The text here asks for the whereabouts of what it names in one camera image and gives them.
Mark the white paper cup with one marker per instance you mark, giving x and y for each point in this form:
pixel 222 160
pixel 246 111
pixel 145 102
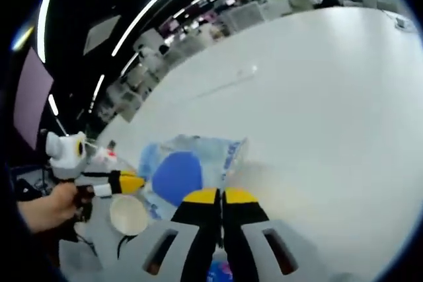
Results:
pixel 128 214

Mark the person's left hand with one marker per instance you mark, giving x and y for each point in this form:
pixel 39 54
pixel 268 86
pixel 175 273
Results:
pixel 53 207

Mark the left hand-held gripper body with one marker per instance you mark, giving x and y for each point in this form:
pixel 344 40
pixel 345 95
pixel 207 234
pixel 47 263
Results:
pixel 66 156

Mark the long ceiling light strip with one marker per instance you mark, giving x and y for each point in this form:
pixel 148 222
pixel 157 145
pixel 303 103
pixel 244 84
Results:
pixel 155 8

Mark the white tabletop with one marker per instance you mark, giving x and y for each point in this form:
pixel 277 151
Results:
pixel 297 130

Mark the purple wall screen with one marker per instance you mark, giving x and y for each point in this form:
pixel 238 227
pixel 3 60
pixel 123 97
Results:
pixel 33 97

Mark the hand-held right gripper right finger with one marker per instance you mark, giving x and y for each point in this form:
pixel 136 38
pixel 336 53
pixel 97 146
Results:
pixel 244 222

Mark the bagged blue mouse pad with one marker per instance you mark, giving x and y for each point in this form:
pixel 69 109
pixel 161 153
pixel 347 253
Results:
pixel 180 173

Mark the blue snack packet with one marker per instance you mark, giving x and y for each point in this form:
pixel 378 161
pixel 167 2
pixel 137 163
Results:
pixel 219 270

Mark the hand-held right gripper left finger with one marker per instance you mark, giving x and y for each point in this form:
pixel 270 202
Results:
pixel 195 222

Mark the clear plastic water bottle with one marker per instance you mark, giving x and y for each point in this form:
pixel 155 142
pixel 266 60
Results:
pixel 109 156

